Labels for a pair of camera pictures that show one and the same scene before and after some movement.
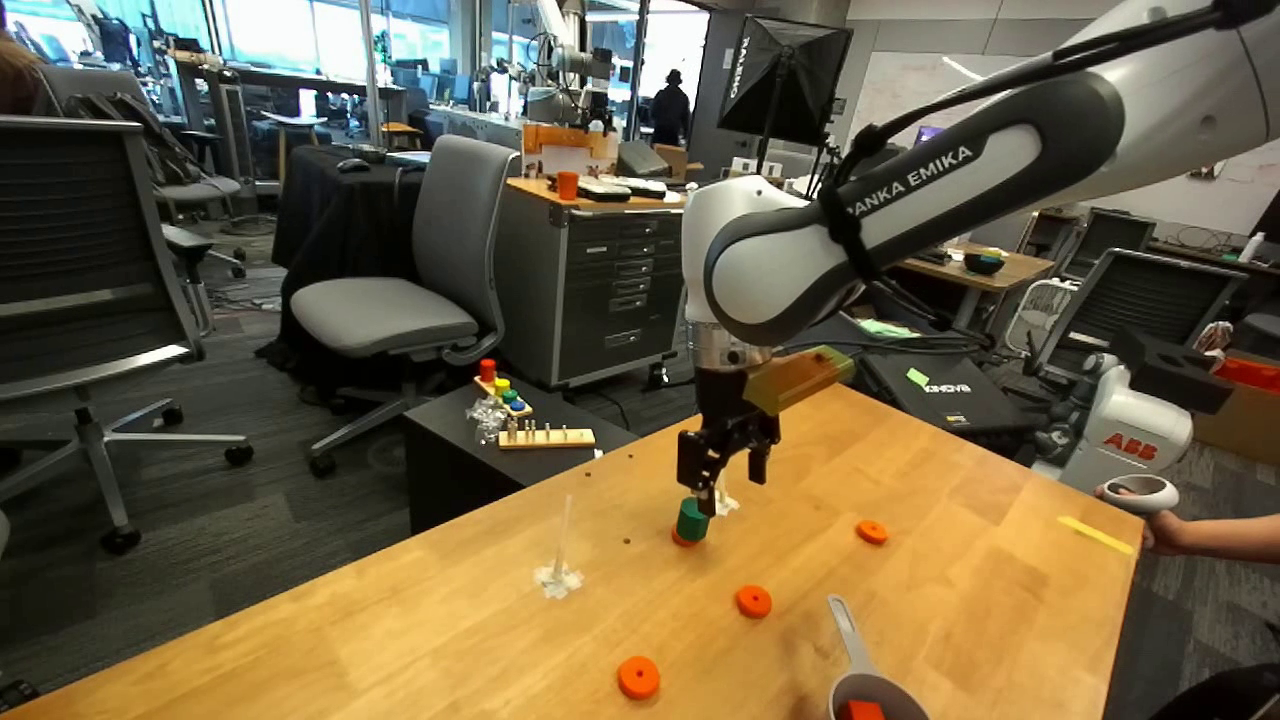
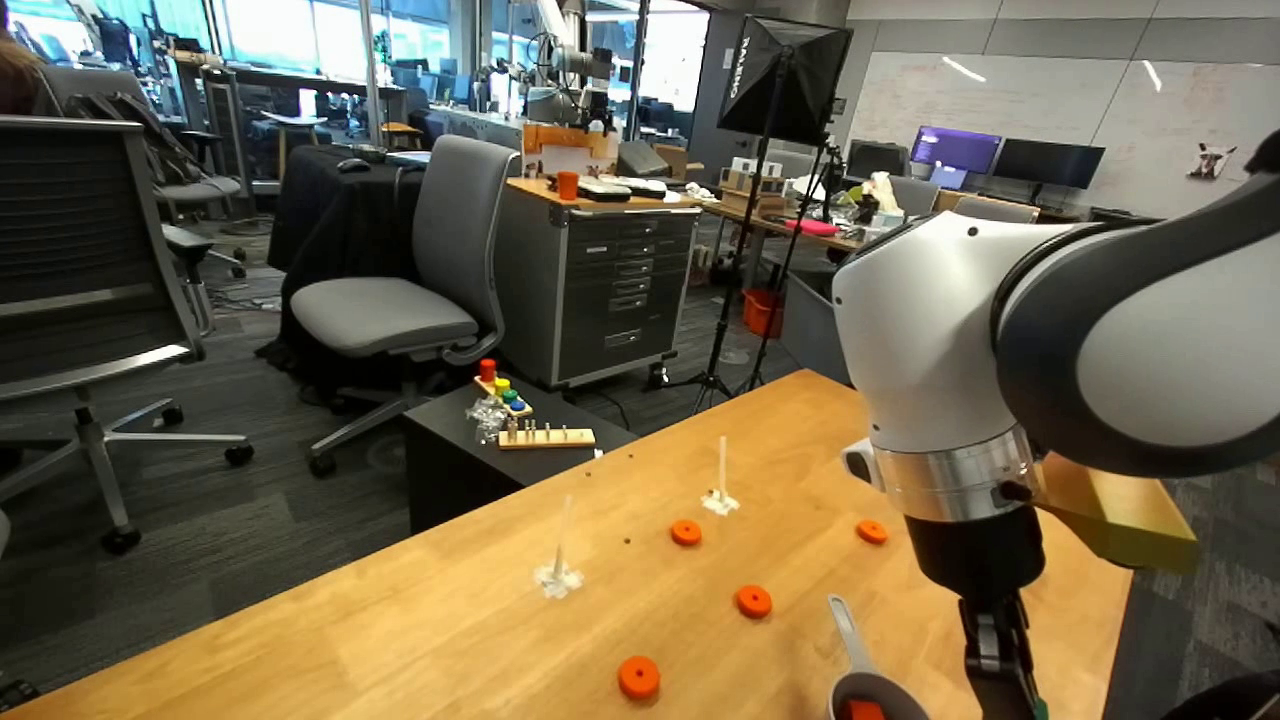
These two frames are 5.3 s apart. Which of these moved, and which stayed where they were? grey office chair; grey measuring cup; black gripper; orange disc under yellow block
Moved: black gripper
Stayed: grey measuring cup; grey office chair; orange disc under yellow block
